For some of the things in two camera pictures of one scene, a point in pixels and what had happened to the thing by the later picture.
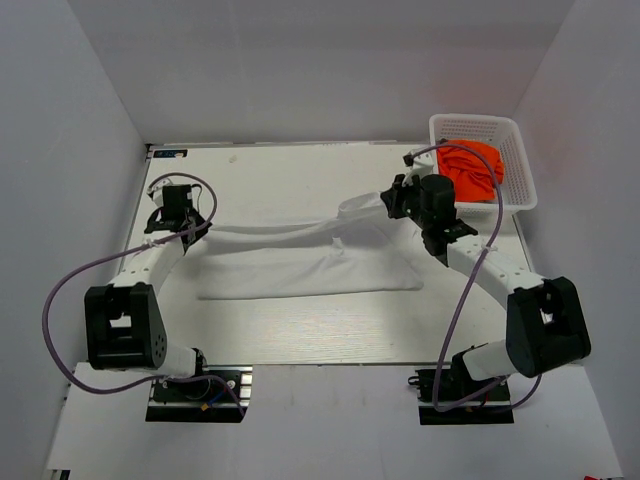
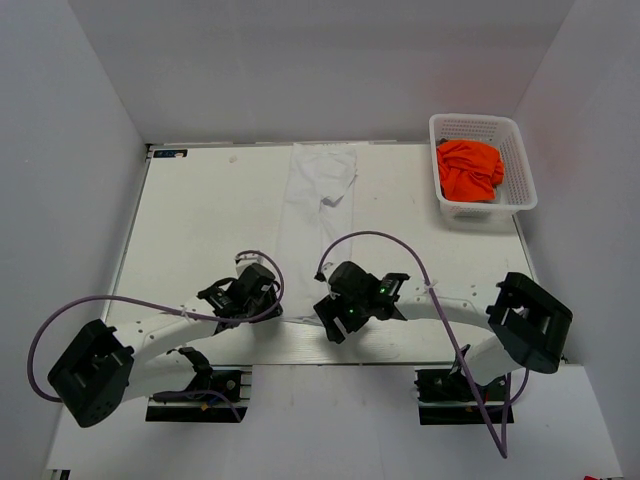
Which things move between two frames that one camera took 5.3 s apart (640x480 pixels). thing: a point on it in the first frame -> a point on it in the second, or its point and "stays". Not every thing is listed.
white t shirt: (355, 248) -> (318, 212)
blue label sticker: (170, 153) stays
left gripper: (200, 219) -> (270, 295)
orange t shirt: (473, 179) stays
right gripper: (393, 197) -> (325, 310)
